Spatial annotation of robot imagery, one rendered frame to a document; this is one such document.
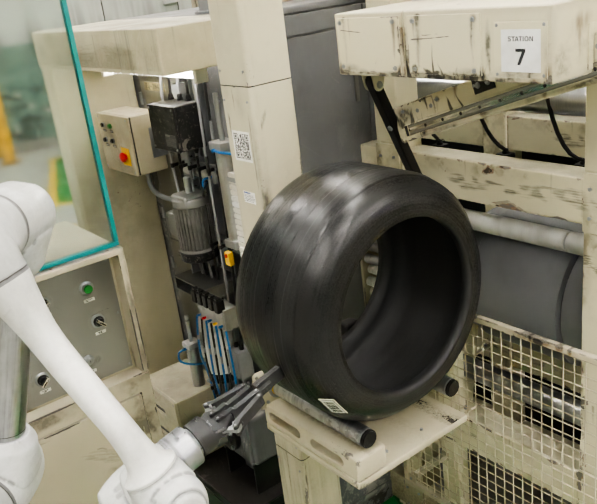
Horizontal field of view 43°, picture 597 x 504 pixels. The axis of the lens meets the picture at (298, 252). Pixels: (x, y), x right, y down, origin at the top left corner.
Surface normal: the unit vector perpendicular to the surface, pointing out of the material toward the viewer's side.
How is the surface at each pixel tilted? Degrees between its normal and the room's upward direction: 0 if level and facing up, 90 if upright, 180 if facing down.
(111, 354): 90
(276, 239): 48
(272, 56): 90
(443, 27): 90
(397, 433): 0
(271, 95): 90
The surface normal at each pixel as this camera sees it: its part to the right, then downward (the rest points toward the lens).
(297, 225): -0.60, -0.50
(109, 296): 0.61, 0.21
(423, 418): -0.12, -0.93
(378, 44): -0.78, 0.31
